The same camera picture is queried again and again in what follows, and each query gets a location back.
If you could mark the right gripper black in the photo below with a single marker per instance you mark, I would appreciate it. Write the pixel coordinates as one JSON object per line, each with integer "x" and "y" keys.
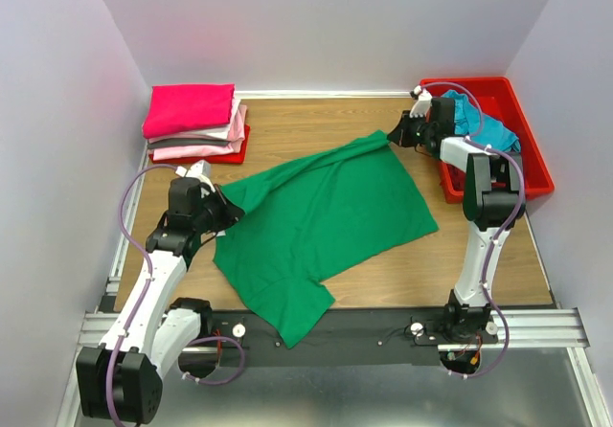
{"x": 398, "y": 134}

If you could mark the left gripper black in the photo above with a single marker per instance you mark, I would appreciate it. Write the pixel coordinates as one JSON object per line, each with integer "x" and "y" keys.
{"x": 231, "y": 213}

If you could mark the green t-shirt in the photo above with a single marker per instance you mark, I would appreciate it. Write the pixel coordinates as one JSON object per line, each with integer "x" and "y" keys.
{"x": 311, "y": 219}

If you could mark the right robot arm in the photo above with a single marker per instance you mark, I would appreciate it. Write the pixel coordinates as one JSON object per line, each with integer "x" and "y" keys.
{"x": 494, "y": 198}

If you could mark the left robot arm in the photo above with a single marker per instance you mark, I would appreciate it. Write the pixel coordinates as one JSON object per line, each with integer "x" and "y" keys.
{"x": 121, "y": 378}

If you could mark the blue t-shirt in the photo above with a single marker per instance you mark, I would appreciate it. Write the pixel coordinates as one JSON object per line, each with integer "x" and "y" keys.
{"x": 481, "y": 127}

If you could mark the red folded t-shirt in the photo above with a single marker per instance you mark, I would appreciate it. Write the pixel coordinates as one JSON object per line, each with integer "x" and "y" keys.
{"x": 235, "y": 158}

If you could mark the dark red t-shirt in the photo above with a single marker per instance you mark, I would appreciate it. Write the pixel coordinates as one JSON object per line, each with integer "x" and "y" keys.
{"x": 456, "y": 178}

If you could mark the light pink folded t-shirt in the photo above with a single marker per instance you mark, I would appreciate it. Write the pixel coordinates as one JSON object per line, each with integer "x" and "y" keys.
{"x": 203, "y": 151}

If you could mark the grey folded t-shirt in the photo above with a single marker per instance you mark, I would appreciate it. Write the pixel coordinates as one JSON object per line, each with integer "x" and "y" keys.
{"x": 179, "y": 142}

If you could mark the red plastic bin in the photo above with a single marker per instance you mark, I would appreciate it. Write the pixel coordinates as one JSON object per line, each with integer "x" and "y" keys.
{"x": 495, "y": 97}

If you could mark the magenta folded t-shirt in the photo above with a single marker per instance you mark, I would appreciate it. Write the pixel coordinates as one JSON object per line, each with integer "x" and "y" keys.
{"x": 184, "y": 107}

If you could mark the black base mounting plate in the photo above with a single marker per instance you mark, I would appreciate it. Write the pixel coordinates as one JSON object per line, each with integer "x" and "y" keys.
{"x": 264, "y": 346}

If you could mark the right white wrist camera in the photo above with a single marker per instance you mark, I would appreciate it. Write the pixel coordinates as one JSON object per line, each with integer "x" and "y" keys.
{"x": 422, "y": 102}

